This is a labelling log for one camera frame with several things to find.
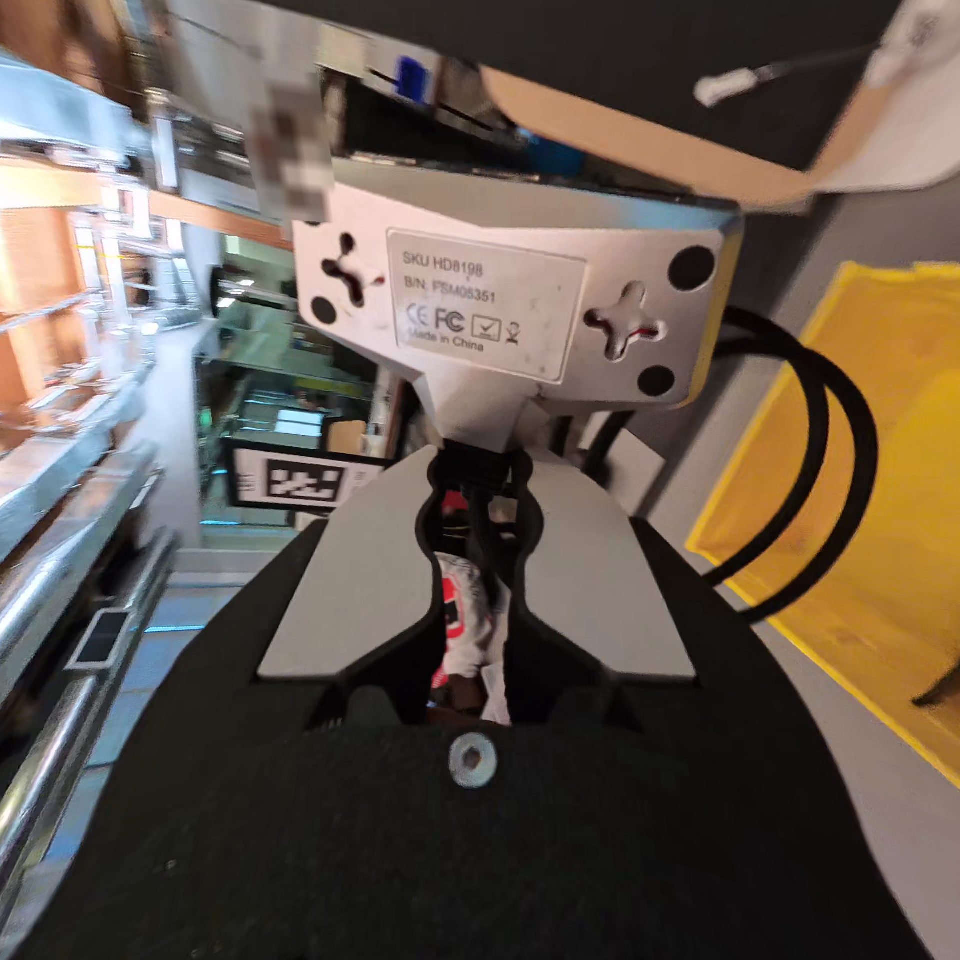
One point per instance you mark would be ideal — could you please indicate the silver switch box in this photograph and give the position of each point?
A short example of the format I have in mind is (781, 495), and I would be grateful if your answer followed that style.
(525, 225)

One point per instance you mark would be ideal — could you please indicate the grey desk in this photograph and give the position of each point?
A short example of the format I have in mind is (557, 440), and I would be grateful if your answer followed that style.
(862, 825)

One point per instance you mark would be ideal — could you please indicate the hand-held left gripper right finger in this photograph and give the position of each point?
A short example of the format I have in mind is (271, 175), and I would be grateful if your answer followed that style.
(600, 592)

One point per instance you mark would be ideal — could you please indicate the black-white tag sign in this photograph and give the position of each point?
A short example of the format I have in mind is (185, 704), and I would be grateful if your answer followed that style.
(300, 480)

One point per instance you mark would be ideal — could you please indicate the yellow storage bin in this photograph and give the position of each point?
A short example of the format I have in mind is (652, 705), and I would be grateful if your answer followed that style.
(885, 487)

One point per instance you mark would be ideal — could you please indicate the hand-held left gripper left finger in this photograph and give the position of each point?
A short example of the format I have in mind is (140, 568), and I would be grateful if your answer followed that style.
(360, 592)

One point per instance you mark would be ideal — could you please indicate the black divider of yellow bin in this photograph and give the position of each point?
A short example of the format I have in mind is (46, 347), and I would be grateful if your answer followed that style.
(941, 686)

